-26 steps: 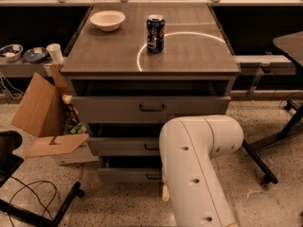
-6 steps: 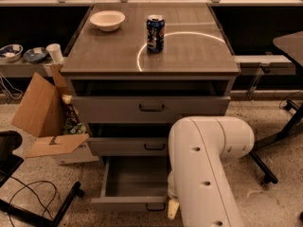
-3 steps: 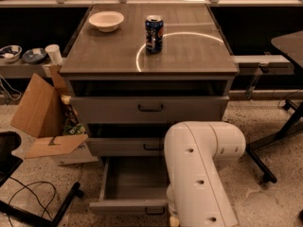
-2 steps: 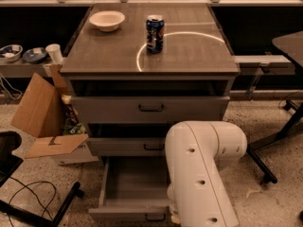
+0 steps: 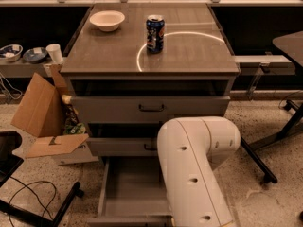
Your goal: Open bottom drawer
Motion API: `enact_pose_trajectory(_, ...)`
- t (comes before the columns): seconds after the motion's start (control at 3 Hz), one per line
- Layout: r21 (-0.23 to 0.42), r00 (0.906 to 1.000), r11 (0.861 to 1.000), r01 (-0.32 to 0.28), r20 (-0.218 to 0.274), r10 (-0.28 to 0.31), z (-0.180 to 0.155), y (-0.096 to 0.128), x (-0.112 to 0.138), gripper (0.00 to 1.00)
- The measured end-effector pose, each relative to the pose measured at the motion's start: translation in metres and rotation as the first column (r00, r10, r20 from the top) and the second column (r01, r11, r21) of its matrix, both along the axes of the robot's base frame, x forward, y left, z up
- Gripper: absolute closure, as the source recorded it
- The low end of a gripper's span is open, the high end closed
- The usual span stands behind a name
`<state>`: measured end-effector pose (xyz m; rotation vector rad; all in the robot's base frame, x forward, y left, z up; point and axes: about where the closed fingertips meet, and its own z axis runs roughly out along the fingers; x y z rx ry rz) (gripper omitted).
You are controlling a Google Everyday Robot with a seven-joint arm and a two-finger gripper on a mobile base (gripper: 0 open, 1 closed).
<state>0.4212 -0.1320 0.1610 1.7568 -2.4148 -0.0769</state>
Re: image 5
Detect white bowl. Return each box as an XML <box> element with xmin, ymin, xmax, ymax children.
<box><xmin>89</xmin><ymin>10</ymin><xmax>125</xmax><ymax>32</ymax></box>

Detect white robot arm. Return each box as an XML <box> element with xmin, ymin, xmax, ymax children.
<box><xmin>157</xmin><ymin>116</ymin><xmax>241</xmax><ymax>227</ymax></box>

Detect black table stand right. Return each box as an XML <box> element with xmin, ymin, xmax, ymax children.
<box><xmin>241</xmin><ymin>31</ymin><xmax>303</xmax><ymax>183</ymax></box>

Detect open cardboard box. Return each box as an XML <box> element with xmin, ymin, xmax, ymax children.
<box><xmin>11</xmin><ymin>73</ymin><xmax>98</xmax><ymax>165</ymax></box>

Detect grey drawer cabinet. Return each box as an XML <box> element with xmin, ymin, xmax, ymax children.
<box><xmin>60</xmin><ymin>2</ymin><xmax>241</xmax><ymax>158</ymax></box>

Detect black stand left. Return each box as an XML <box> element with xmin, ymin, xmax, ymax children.
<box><xmin>0</xmin><ymin>131</ymin><xmax>84</xmax><ymax>227</ymax></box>

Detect grey low shelf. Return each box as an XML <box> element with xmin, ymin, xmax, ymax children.
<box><xmin>0</xmin><ymin>58</ymin><xmax>62</xmax><ymax>79</ymax></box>

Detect white paper cup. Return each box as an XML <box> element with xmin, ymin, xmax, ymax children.
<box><xmin>46</xmin><ymin>44</ymin><xmax>63</xmax><ymax>64</ymax></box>

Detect grey drawer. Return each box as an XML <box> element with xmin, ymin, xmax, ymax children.
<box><xmin>87</xmin><ymin>138</ymin><xmax>157</xmax><ymax>157</ymax></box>
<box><xmin>87</xmin><ymin>156</ymin><xmax>172</xmax><ymax>227</ymax></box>
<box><xmin>71</xmin><ymin>96</ymin><xmax>230</xmax><ymax>123</ymax></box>

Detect blue patterned bowl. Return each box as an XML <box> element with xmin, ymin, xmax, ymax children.
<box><xmin>0</xmin><ymin>44</ymin><xmax>23</xmax><ymax>62</ymax></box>

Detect blue soda can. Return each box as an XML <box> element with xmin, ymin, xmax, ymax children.
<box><xmin>146</xmin><ymin>14</ymin><xmax>165</xmax><ymax>54</ymax></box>

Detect black cable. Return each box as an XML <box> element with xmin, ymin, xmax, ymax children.
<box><xmin>7</xmin><ymin>175</ymin><xmax>59</xmax><ymax>227</ymax></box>

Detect dark blue bowl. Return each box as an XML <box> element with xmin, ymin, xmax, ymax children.
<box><xmin>23</xmin><ymin>47</ymin><xmax>47</xmax><ymax>63</ymax></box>

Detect snack bags in box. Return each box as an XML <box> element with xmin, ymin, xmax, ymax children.
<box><xmin>62</xmin><ymin>95</ymin><xmax>86</xmax><ymax>134</ymax></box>

